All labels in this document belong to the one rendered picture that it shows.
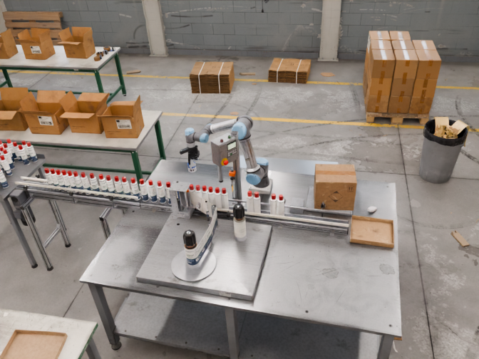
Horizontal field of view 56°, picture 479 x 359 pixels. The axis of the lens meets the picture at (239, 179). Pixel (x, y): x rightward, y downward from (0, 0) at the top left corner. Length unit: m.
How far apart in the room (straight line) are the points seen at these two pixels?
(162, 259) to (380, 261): 1.50
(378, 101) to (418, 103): 0.52
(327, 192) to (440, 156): 2.09
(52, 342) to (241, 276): 1.22
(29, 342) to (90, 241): 1.92
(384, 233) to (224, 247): 1.17
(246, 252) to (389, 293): 0.97
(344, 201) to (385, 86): 3.06
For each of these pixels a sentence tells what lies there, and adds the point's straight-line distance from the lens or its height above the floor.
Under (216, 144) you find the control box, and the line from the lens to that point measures 3.22.
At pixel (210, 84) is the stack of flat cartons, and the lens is 7.33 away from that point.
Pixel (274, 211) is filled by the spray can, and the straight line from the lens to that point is 3.42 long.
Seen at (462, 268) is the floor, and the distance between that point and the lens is 4.62.
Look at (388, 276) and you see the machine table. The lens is 3.21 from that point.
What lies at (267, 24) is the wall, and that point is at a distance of 8.50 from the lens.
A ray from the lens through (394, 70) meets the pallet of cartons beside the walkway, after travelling 6.31.
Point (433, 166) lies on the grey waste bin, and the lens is 5.41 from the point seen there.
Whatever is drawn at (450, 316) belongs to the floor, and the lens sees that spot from 4.21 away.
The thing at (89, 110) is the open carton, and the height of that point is 0.92.
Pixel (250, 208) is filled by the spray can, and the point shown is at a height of 0.94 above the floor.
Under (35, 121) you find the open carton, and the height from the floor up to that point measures 0.93.
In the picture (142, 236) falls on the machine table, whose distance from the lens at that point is 3.52.
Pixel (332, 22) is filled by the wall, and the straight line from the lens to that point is 8.35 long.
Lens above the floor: 3.16
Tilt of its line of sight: 36 degrees down
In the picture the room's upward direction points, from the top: 4 degrees counter-clockwise
